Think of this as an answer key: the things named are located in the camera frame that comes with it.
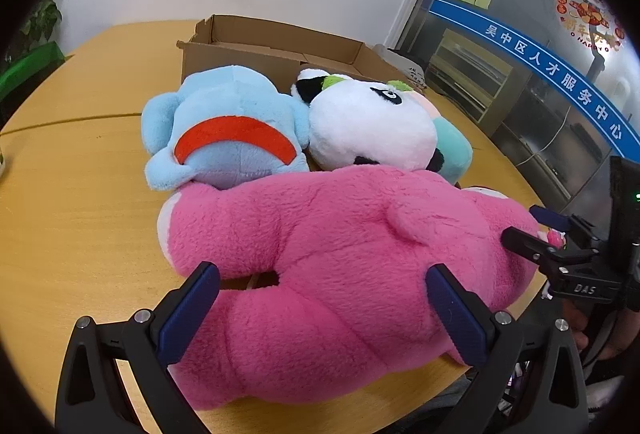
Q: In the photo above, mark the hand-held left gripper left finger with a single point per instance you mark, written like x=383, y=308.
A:
x=192, y=309

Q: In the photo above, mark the cardboard box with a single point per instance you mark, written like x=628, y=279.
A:
x=240, y=57

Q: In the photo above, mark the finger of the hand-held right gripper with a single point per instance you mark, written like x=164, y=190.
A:
x=522, y=241
x=547, y=216

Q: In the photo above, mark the person's right hand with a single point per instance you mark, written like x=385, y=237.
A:
x=576, y=316

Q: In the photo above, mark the pastel pink teal plush pillow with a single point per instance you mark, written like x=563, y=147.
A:
x=456, y=149

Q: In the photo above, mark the light blue plush toy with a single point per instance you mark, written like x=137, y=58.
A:
x=225, y=104

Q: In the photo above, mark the yellow shelf behind glass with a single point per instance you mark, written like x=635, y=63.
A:
x=470, y=74

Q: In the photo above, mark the green mat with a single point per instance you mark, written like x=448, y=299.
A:
x=30, y=64

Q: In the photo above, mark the large potted green plant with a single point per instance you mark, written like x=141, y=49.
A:
x=45, y=17

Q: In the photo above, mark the blue glass banner strip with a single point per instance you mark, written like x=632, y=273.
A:
x=540, y=59

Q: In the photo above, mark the round red window sticker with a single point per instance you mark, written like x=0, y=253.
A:
x=590, y=14

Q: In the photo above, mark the pink plush bear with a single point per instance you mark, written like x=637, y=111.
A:
x=325, y=264

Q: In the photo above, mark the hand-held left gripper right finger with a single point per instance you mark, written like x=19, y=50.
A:
x=452, y=309

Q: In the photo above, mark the panda head plush toy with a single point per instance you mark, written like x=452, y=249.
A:
x=370, y=129

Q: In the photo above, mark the grey cloth bag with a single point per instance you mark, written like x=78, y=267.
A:
x=407, y=72

